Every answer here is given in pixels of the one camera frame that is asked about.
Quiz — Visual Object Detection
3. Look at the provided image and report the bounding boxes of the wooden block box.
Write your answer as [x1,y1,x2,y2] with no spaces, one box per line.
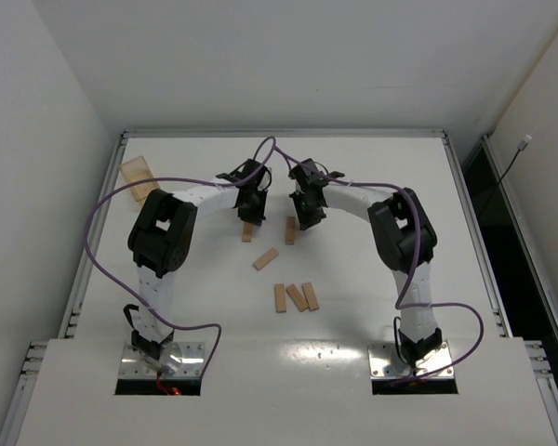
[119,156,159,206]

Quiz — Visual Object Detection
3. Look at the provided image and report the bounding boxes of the wood block tower base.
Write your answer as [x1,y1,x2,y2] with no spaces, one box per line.
[285,226,296,245]

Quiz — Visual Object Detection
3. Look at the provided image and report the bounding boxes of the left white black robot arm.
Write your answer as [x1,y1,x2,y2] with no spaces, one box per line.
[125,159,272,363]

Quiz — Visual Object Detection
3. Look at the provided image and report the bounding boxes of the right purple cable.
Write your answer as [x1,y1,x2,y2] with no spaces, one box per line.
[273,143,485,385]

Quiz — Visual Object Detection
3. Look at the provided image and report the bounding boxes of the wood block tower top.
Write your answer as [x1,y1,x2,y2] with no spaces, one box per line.
[285,216,296,244]

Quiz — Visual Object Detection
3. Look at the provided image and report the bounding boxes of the metal base plate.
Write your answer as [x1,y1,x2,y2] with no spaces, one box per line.
[118,342,205,379]
[367,342,455,381]

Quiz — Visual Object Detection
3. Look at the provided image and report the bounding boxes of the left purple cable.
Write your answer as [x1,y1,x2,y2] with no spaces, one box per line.
[83,135,280,377]

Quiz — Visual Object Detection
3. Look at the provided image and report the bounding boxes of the black wall cable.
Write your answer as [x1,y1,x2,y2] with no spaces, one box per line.
[473,135,533,219]

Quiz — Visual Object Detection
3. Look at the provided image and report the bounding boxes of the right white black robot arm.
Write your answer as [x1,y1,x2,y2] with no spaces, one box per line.
[289,159,442,367]

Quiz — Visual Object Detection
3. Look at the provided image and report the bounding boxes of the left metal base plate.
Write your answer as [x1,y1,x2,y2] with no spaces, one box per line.
[118,342,205,379]

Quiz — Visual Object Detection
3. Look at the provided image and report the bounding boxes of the wood block diagonal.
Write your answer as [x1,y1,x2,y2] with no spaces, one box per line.
[253,248,279,271]

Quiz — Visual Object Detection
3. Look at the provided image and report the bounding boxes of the purple cable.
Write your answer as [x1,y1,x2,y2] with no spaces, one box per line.
[273,143,485,385]
[83,135,280,377]

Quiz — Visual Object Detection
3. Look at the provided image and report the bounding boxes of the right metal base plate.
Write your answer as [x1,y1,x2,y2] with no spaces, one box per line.
[367,342,455,381]

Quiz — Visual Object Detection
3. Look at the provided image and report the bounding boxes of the wood block row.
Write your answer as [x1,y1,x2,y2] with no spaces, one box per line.
[273,283,287,313]
[302,282,320,311]
[286,284,309,312]

